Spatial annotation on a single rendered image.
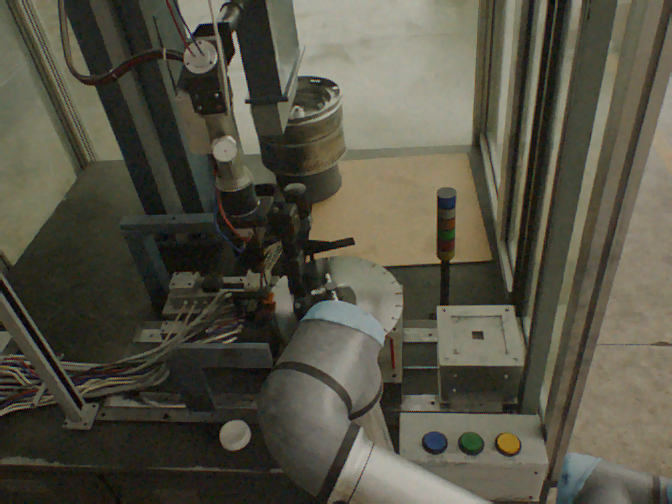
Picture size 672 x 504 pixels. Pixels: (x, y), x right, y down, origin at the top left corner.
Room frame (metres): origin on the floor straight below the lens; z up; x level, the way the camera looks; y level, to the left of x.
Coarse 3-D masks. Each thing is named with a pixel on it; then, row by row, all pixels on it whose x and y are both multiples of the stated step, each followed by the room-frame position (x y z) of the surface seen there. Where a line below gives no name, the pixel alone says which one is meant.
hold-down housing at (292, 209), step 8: (280, 200) 0.99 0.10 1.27; (280, 208) 0.99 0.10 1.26; (288, 208) 0.99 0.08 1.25; (296, 208) 1.00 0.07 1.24; (280, 216) 0.97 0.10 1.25; (288, 216) 0.97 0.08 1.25; (272, 224) 0.98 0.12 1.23; (280, 224) 0.97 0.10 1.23; (288, 224) 0.97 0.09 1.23; (296, 224) 0.98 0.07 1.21; (272, 232) 0.98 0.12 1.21; (288, 232) 0.97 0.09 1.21; (296, 232) 0.97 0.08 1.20; (288, 240) 0.98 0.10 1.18; (288, 248) 0.98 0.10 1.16; (296, 248) 0.99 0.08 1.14; (280, 256) 0.99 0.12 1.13; (288, 256) 0.98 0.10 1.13; (296, 256) 0.98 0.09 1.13; (288, 264) 0.98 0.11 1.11; (296, 264) 0.97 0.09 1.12; (304, 264) 1.00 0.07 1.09; (288, 272) 0.98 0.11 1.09; (296, 272) 0.97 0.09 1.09
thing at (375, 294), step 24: (312, 264) 1.15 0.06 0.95; (336, 264) 1.14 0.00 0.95; (360, 264) 1.12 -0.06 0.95; (288, 288) 1.07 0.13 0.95; (312, 288) 1.06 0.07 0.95; (360, 288) 1.04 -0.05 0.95; (384, 288) 1.03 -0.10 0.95; (288, 312) 0.99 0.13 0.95; (384, 312) 0.95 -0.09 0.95; (288, 336) 0.92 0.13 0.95
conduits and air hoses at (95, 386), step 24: (264, 264) 1.20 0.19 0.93; (216, 312) 1.06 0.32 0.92; (0, 336) 1.21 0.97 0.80; (168, 336) 1.10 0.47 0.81; (192, 336) 1.02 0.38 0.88; (216, 336) 1.00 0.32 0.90; (0, 360) 1.12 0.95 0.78; (144, 360) 1.04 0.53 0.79; (24, 384) 1.04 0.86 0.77; (96, 384) 1.01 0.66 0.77; (144, 384) 0.94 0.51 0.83; (0, 408) 0.97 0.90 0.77
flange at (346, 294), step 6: (318, 288) 1.05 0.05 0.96; (342, 288) 1.04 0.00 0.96; (348, 288) 1.03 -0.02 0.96; (318, 294) 1.03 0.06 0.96; (324, 294) 1.01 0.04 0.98; (342, 294) 1.01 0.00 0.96; (348, 294) 1.01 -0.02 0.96; (354, 294) 1.01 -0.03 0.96; (312, 300) 1.01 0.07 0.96; (318, 300) 1.01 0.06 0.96; (324, 300) 1.00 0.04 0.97; (330, 300) 0.99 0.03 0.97; (342, 300) 0.99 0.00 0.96; (348, 300) 0.99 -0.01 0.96; (354, 300) 0.99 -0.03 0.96; (312, 306) 0.99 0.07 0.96
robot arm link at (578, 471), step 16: (576, 464) 0.37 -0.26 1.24; (592, 464) 0.37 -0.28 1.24; (608, 464) 0.37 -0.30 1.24; (560, 480) 0.36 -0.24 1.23; (576, 480) 0.35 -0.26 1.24; (592, 480) 0.35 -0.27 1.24; (608, 480) 0.34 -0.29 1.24; (624, 480) 0.34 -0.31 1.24; (640, 480) 0.34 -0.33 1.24; (656, 480) 0.34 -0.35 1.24; (560, 496) 0.34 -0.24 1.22; (576, 496) 0.34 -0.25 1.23; (592, 496) 0.33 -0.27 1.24; (608, 496) 0.33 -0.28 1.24; (624, 496) 0.32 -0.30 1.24; (640, 496) 0.32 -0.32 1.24; (656, 496) 0.32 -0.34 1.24
